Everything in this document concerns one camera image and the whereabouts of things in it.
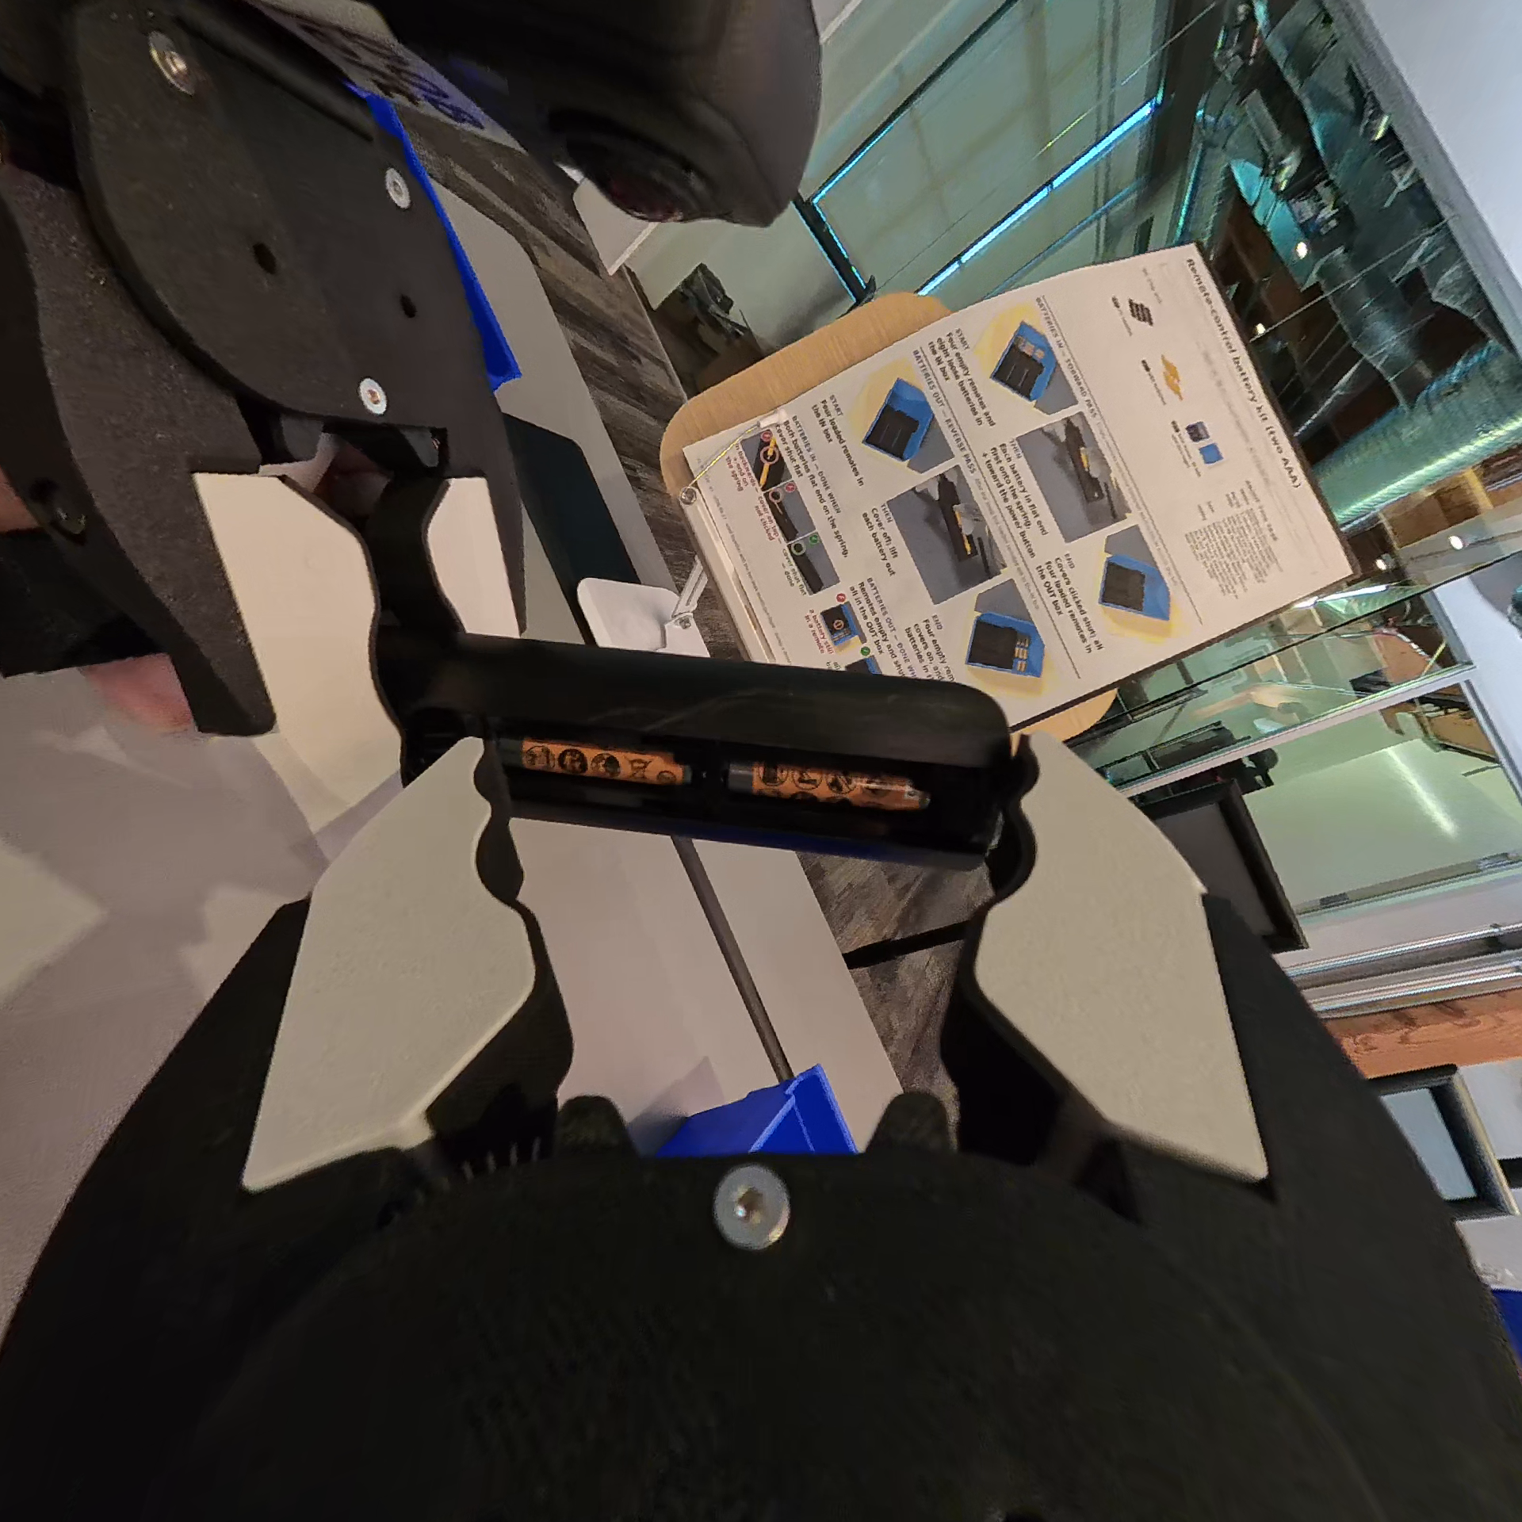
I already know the person's left hand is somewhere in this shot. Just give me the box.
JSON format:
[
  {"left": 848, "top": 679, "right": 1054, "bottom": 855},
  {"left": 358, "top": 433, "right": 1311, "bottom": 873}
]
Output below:
[{"left": 96, "top": 654, "right": 206, "bottom": 735}]

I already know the black floor sign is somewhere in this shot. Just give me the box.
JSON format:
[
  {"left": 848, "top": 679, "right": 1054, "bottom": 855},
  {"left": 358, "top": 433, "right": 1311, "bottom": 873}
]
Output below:
[{"left": 1130, "top": 761, "right": 1310, "bottom": 953}]

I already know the black remote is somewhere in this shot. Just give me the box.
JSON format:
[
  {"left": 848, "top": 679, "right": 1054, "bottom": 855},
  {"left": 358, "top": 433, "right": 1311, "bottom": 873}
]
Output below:
[{"left": 369, "top": 623, "right": 1040, "bottom": 862}]

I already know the tall glass window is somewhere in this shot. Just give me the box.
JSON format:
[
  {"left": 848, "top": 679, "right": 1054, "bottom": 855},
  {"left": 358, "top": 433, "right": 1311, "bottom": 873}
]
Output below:
[{"left": 797, "top": 0, "right": 1179, "bottom": 299}]

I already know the blue plastic bin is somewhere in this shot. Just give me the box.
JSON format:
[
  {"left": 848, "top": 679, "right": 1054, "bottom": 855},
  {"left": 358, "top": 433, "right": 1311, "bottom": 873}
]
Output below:
[
  {"left": 346, "top": 83, "right": 520, "bottom": 393},
  {"left": 654, "top": 1065, "right": 857, "bottom": 1159}
]

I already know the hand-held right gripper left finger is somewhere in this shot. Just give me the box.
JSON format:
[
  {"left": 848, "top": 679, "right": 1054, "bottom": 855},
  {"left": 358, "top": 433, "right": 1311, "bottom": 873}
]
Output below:
[{"left": 242, "top": 750, "right": 572, "bottom": 1190}]

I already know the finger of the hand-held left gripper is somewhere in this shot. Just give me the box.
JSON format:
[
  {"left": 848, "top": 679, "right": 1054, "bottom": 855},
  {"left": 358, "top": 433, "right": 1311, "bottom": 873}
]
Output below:
[
  {"left": 424, "top": 471, "right": 527, "bottom": 639},
  {"left": 190, "top": 467, "right": 411, "bottom": 824}
]

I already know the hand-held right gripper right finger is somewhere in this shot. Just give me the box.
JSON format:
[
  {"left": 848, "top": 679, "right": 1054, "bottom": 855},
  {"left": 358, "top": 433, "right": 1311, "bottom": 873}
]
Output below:
[{"left": 947, "top": 734, "right": 1273, "bottom": 1183}]

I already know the orange black battery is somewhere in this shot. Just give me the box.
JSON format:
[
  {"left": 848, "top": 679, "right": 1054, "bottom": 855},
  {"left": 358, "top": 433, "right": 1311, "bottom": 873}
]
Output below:
[
  {"left": 507, "top": 737, "right": 694, "bottom": 799},
  {"left": 723, "top": 757, "right": 936, "bottom": 819}
]

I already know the instruction sheet on stand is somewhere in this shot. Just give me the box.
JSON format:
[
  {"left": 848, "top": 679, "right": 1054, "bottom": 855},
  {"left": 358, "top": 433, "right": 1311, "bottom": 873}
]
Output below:
[{"left": 578, "top": 239, "right": 1357, "bottom": 743}]

